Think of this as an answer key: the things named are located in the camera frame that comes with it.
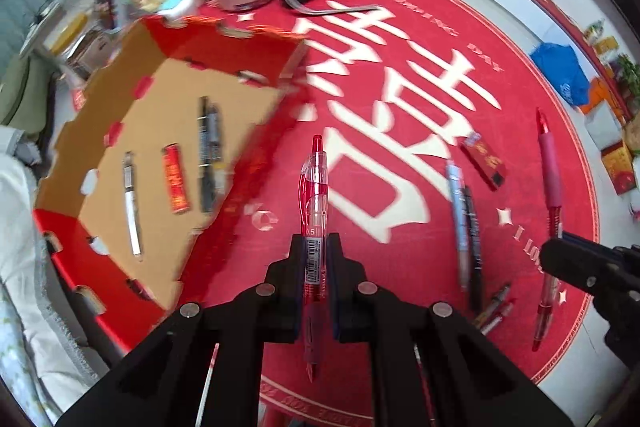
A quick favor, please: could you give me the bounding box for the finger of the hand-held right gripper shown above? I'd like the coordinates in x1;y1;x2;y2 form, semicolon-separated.
542;239;640;353
561;231;640;258

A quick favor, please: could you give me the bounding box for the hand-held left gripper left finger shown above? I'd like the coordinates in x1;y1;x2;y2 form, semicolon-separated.
55;234;306;427

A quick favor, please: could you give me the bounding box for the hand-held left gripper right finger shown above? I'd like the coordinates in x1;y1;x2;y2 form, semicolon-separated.
326;232;573;427

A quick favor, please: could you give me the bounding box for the pink grip pen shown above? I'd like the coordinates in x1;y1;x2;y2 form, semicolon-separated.
530;107;565;354

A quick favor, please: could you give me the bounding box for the clear black pen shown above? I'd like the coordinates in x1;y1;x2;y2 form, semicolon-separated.
472;282;512;327

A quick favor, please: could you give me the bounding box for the clear pen with red tip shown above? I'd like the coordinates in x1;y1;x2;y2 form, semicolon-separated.
479;301;516;336

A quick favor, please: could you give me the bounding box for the black marker pen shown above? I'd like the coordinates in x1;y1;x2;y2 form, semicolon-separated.
462;186;486;314

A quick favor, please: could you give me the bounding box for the light blue pen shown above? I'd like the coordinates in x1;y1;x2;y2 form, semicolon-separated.
444;160;472;292

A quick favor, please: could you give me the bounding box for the red cardboard box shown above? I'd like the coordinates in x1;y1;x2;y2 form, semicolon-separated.
32;14;311;354

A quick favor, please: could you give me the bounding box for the thin black pen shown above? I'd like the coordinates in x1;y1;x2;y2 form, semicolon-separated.
196;95;216;215

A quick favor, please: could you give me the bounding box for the red lighter with gold print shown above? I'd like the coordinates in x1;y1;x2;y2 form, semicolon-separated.
161;143;193;214

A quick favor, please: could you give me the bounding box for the silver pen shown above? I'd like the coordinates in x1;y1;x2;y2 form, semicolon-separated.
123;151;144;258

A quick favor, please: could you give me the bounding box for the red gift box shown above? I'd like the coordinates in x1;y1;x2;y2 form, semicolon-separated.
600;142;637;196

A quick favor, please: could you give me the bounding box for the round red printed mat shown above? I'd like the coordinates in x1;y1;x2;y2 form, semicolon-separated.
190;0;601;427

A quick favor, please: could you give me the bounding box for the green potted plant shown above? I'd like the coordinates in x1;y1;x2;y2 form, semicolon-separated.
616;54;640;100

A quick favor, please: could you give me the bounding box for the blue plastic bag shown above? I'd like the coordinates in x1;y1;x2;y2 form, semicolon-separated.
529;42;592;108

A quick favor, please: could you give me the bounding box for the white fringed blanket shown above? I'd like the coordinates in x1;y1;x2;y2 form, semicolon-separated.
0;127;108;388

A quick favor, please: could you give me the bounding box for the printed bedsheet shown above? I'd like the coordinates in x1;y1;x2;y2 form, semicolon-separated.
0;287;56;427

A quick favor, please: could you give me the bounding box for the light blue round case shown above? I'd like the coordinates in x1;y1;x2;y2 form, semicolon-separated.
159;0;195;16

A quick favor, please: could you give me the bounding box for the green sofa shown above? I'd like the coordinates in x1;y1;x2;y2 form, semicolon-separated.
0;52;57;140

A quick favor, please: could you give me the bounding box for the yellow-lid plastic jar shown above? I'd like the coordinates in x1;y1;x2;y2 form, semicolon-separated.
50;13;92;55

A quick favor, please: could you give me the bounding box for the grey strap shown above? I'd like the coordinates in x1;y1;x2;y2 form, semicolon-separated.
279;0;382;18

